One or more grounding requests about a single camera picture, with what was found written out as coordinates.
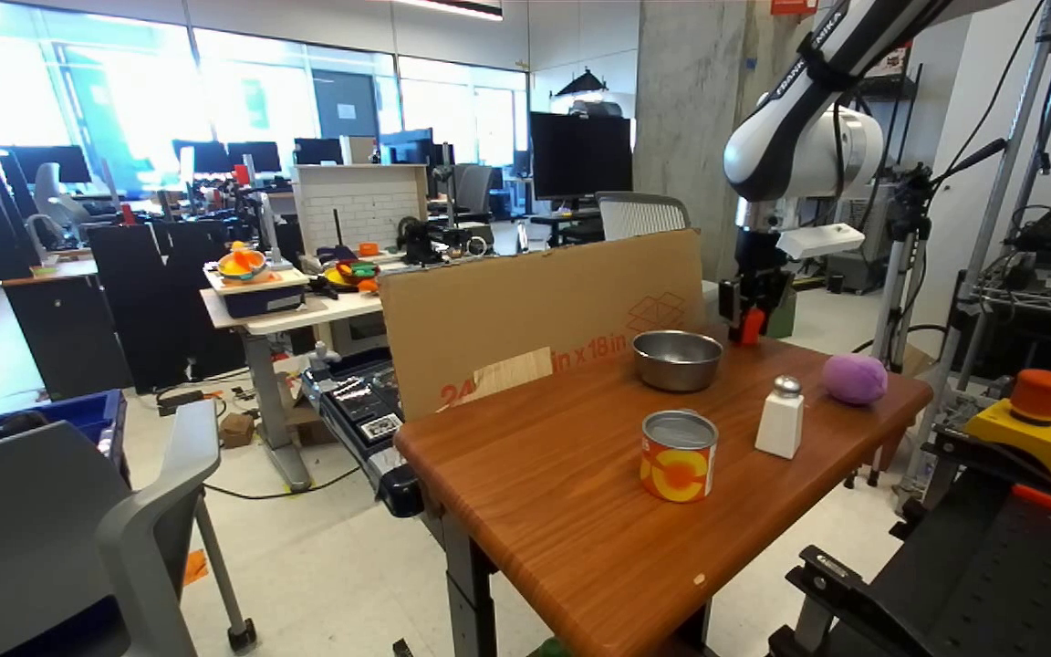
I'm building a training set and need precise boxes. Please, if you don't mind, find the light grey chair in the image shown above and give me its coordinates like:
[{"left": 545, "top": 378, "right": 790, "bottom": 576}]
[{"left": 0, "top": 401, "right": 258, "bottom": 657}]

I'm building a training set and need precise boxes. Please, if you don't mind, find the black breadboard table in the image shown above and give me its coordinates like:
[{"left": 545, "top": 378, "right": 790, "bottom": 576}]
[{"left": 765, "top": 452, "right": 1051, "bottom": 657}]

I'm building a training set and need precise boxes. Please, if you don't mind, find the black power strip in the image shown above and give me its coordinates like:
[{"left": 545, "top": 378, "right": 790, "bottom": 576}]
[{"left": 303, "top": 347, "right": 424, "bottom": 519}]

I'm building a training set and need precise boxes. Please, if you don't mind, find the white salt shaker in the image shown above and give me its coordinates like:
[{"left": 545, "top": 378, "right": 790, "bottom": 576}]
[{"left": 757, "top": 378, "right": 803, "bottom": 459}]

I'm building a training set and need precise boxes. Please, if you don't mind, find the black monitor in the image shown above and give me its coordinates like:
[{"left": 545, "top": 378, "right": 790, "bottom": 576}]
[{"left": 528, "top": 113, "right": 632, "bottom": 196}]

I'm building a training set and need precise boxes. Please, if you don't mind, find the metal bowl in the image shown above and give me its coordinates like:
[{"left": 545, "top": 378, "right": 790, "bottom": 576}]
[{"left": 632, "top": 329, "right": 724, "bottom": 395}]

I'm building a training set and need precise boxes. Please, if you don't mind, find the orange black clamp right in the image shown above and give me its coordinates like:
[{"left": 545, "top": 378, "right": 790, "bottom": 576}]
[{"left": 1012, "top": 482, "right": 1051, "bottom": 515}]

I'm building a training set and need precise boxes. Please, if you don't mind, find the purple plush ball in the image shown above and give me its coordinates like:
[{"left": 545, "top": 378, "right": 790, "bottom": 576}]
[{"left": 820, "top": 353, "right": 887, "bottom": 407}]

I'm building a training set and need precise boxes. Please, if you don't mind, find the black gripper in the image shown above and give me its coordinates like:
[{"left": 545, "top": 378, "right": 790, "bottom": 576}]
[{"left": 719, "top": 271, "right": 792, "bottom": 342}]

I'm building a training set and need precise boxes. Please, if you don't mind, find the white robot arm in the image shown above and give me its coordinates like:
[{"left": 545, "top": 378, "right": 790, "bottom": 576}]
[{"left": 724, "top": 0, "right": 949, "bottom": 347}]

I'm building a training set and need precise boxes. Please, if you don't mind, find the tin can peach label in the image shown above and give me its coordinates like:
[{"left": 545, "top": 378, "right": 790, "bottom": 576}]
[{"left": 639, "top": 411, "right": 719, "bottom": 506}]

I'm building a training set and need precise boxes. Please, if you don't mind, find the yellow emergency stop button box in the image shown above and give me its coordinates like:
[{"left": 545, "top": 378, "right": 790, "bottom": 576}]
[{"left": 965, "top": 368, "right": 1051, "bottom": 476}]

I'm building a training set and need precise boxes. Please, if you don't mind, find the white background desk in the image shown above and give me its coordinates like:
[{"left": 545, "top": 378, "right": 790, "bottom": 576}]
[{"left": 200, "top": 262, "right": 381, "bottom": 492}]

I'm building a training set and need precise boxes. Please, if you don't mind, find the cardboard panel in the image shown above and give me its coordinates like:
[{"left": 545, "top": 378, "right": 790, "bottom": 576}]
[{"left": 381, "top": 229, "right": 706, "bottom": 420}]

